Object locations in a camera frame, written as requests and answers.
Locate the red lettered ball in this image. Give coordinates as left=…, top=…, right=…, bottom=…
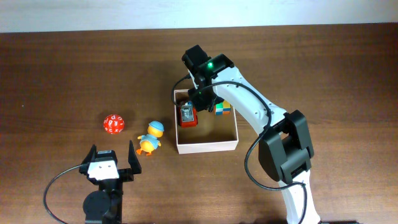
left=103, top=114, right=125, bottom=134

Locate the left black camera cable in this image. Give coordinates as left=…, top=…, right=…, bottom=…
left=43, top=164, right=85, bottom=224

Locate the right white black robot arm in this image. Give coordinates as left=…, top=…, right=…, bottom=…
left=182, top=45, right=321, bottom=223

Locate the red toy truck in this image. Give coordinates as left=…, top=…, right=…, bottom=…
left=178, top=101, right=198, bottom=128

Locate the colourful puzzle cube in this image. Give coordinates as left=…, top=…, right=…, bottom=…
left=214, top=101, right=231, bottom=115

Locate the black camera cable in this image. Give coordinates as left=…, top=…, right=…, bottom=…
left=170, top=73, right=308, bottom=224
left=43, top=164, right=85, bottom=224

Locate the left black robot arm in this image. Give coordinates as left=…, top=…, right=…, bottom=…
left=79, top=141, right=142, bottom=224

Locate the right black camera cable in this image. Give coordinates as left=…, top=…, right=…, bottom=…
left=170, top=73, right=308, bottom=224

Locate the yellow duck toy blue hat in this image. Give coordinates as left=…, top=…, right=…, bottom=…
left=136, top=121, right=164, bottom=156

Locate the white cardboard box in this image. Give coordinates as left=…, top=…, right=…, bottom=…
left=175, top=108, right=239, bottom=154

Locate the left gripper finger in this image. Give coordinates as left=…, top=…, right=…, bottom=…
left=128, top=140, right=142, bottom=174
left=82, top=144, right=96, bottom=164

